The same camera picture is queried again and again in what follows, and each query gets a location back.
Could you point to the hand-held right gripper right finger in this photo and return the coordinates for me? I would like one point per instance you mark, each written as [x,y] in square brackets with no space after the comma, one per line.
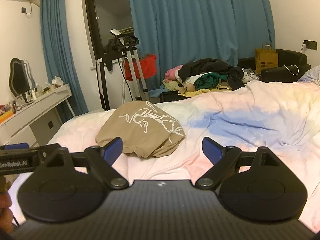
[211,148]

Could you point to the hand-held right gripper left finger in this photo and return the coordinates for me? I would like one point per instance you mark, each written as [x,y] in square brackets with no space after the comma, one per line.
[113,150]

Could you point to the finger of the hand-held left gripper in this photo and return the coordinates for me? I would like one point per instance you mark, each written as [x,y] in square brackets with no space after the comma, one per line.
[16,146]

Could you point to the beige t-shirt with white print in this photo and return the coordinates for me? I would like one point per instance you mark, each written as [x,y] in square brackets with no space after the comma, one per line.
[140,135]

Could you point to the pile of clothes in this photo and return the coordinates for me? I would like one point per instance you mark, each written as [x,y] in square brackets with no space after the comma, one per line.
[207,75]

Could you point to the person's left hand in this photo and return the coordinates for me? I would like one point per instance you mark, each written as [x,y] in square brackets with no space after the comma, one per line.
[5,212]

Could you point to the yellow box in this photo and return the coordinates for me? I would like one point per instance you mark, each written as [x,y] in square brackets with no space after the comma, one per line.
[5,117]

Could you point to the pastel tie-dye blanket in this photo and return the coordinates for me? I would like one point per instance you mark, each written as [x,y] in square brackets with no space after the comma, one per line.
[237,120]

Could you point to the white dressing desk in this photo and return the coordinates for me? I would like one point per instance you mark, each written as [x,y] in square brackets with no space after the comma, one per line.
[37,107]

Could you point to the row of cosmetic bottles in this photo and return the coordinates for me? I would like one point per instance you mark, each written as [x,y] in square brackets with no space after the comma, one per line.
[37,92]

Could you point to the wavy vanity mirror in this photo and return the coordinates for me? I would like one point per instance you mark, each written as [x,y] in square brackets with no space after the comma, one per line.
[18,77]

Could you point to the tissue box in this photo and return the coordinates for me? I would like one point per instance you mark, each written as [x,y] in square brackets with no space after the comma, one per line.
[58,80]

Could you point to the red cloth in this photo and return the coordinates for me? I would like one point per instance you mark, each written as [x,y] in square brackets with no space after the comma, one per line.
[147,66]

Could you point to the narrow blue curtain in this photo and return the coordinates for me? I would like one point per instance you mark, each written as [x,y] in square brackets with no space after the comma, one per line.
[55,55]

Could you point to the brown paper bag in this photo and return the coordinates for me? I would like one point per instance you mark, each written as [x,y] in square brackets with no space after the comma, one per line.
[266,60]

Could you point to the black armchair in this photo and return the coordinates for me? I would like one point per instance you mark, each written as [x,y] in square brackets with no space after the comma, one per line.
[290,57]

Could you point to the wide blue curtain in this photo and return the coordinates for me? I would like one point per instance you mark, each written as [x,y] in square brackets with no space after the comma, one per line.
[200,25]

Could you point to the light blue pillow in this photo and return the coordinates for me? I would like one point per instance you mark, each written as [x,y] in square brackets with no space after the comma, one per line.
[311,73]

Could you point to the black white upright frame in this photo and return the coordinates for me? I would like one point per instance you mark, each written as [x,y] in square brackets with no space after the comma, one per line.
[102,85]

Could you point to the small wall socket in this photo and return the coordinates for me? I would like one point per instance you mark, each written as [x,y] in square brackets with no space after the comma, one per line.
[24,10]

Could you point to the black wall socket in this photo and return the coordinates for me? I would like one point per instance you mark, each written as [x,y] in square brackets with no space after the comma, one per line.
[310,45]

